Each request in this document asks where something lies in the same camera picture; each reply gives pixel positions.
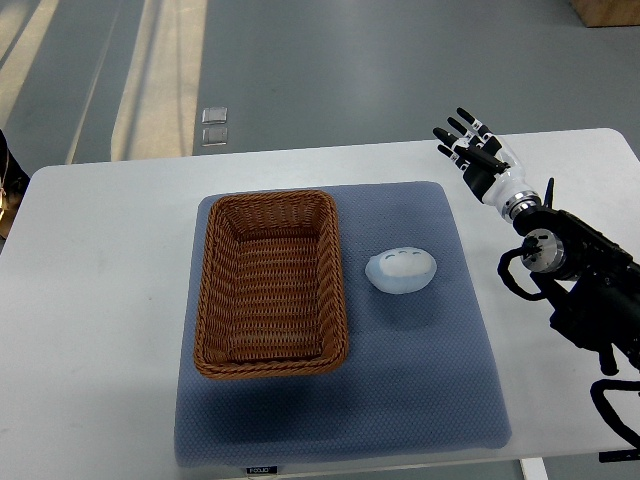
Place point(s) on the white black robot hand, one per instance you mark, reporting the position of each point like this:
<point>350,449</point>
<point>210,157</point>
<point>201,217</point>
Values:
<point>490,168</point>

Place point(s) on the light blue plush toy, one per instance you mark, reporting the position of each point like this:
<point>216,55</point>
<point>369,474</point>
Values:
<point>401,270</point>

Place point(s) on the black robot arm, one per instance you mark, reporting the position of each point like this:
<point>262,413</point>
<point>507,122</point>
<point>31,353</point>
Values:
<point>590,281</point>

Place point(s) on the brown wicker basket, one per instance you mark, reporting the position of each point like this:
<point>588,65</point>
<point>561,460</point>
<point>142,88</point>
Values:
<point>271,298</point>

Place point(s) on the wooden box corner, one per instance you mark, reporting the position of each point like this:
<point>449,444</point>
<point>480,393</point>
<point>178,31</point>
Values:
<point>607,13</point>

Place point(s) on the blue textured mat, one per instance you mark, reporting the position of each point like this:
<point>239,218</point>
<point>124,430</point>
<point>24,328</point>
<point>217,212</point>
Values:
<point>420,375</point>

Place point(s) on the upper metal floor plate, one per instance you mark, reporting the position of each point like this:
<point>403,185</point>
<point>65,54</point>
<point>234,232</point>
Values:
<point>214,115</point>

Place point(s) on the metal floor plate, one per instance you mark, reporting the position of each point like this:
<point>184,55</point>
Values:
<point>214,136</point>
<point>214,115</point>

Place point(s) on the lower metal floor plate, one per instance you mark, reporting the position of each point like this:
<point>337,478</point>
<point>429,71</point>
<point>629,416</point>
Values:
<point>214,136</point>

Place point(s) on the white table leg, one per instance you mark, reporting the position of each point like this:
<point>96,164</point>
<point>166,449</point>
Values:
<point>533,469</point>

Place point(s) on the black part at bottom right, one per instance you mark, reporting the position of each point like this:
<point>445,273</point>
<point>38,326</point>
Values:
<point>619,456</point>

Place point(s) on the dark object at left edge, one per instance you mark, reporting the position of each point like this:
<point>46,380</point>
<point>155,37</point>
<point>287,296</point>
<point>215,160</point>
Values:
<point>14,184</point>

